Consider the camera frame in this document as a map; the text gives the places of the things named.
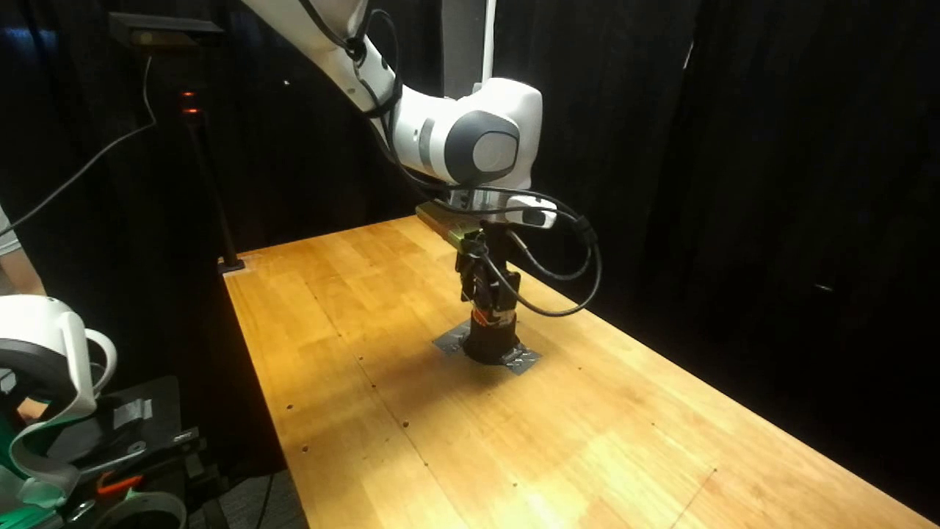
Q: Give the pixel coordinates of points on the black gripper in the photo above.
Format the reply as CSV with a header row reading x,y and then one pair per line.
x,y
487,279

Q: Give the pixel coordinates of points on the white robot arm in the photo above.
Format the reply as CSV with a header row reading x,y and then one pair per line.
x,y
479,144

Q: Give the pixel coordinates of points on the black cup with red label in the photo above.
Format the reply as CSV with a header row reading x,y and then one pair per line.
x,y
492,334

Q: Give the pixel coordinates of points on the cluttered side cart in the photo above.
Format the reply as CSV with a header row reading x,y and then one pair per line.
x,y
125,466

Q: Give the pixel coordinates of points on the white headset device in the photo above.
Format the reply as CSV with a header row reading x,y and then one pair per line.
x,y
49,342

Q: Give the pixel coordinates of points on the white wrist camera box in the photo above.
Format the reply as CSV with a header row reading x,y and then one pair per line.
x,y
470,212

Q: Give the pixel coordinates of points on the grey duct tape patch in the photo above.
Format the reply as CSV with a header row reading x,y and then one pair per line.
x,y
457,344

